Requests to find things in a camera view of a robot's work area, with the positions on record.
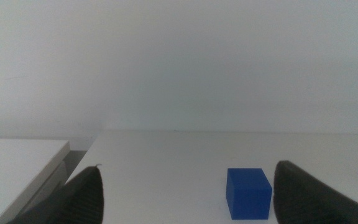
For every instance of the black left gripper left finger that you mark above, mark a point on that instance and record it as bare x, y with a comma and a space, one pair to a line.
82, 199

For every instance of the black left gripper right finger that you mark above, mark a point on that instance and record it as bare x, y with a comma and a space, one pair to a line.
303, 199

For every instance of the blue cube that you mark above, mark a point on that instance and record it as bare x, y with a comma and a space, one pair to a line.
249, 194

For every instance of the white side table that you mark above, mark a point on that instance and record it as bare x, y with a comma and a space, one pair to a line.
14, 168

